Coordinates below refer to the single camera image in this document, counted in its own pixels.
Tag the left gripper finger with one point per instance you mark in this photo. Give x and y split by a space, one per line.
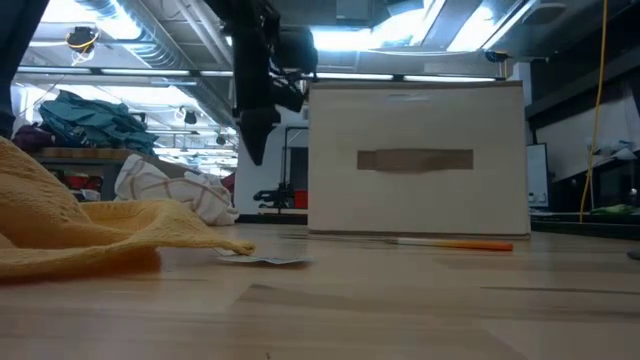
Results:
259 132

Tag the white checked towel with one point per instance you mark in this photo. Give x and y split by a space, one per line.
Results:
165 187

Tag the beige fabric storage box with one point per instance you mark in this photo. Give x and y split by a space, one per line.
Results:
415 200

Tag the mustard yellow towel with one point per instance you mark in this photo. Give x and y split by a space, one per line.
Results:
75 240

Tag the black background robot arm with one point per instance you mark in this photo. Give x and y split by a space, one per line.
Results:
272 196

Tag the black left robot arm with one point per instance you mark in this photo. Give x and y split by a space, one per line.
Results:
20 50

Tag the black ceiling spotlight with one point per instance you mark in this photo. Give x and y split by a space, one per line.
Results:
190 117

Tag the red plastic bin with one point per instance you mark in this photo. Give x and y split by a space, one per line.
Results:
301 199

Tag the long ceiling light bar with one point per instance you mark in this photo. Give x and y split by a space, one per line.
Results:
350 76

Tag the teal clothes pile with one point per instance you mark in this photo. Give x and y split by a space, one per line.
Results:
95 120

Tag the purple cloth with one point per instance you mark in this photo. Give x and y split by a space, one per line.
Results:
32 137

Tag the white panel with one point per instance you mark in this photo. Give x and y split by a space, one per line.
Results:
537 175

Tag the green cloth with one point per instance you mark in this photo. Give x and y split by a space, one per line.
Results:
617 210

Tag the black background rig frame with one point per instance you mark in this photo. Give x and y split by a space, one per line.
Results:
286 165

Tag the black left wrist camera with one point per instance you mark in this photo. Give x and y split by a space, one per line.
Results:
299 50

